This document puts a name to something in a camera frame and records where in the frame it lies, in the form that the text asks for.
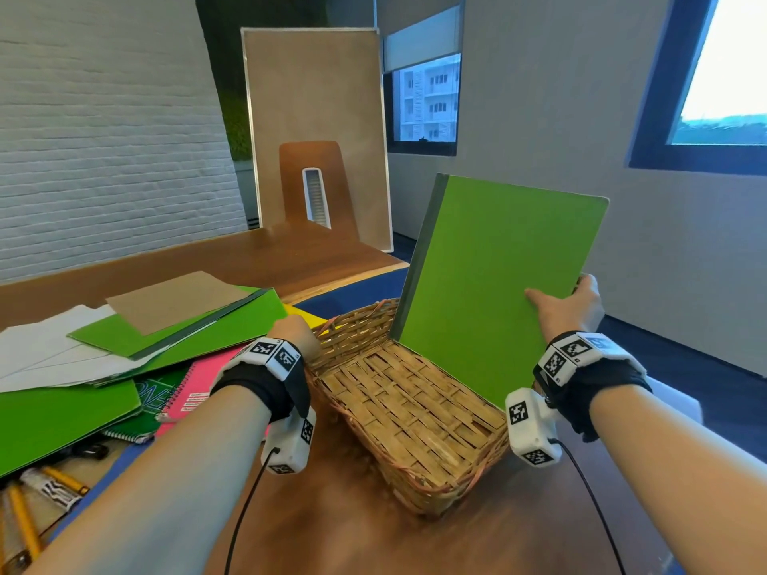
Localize wooden table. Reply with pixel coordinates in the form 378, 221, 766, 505
0, 220, 702, 575

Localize black right wrist marker band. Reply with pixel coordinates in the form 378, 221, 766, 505
532, 331, 653, 444

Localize black right camera cable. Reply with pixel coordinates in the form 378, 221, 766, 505
548, 438, 627, 575

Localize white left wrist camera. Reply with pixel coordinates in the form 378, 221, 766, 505
260, 406, 317, 476

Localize person's right hand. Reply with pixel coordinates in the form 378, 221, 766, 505
524, 273, 606, 346

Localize black left camera cable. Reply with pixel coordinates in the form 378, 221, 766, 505
225, 446, 281, 575

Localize window with building view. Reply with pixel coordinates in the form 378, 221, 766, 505
383, 52, 463, 157

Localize green foliage wall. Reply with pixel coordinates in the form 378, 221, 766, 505
215, 83, 254, 162

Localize black white marker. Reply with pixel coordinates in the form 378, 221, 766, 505
70, 441, 111, 463

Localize person's left forearm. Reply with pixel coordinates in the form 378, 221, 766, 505
26, 386, 271, 575

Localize person's right forearm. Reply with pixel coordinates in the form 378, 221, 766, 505
590, 383, 767, 575

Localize pink spiral notebook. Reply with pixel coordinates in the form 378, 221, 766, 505
154, 345, 248, 439

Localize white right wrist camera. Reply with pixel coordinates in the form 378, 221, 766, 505
505, 387, 564, 468

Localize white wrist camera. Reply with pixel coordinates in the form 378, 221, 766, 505
260, 406, 317, 476
505, 387, 564, 468

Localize bunch of yellow pencils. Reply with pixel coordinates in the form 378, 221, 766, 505
0, 465, 91, 569

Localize yellow notebook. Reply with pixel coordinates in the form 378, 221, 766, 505
281, 303, 329, 337

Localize black camera cable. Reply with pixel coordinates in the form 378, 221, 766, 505
548, 438, 627, 575
225, 446, 281, 575

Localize black left wrist marker band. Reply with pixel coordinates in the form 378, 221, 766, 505
209, 335, 312, 424

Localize brown wooden chair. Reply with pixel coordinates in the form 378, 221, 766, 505
277, 139, 362, 241

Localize brown metal-framed board panel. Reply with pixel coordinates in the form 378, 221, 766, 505
240, 26, 395, 253

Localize grey roller blind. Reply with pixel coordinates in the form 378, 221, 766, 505
382, 4, 466, 73

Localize black white markers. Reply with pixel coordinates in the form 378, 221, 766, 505
19, 467, 83, 512

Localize person's left hand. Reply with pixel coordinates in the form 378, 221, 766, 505
266, 314, 322, 363

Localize blue-framed window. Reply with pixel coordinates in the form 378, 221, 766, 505
627, 0, 767, 177

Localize woven wicker basket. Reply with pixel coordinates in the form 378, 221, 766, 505
305, 297, 511, 521

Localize black wrist marker band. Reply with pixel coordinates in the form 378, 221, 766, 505
532, 331, 653, 444
209, 335, 312, 424

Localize silver ballpoint pens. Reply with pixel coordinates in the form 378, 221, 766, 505
0, 499, 32, 575

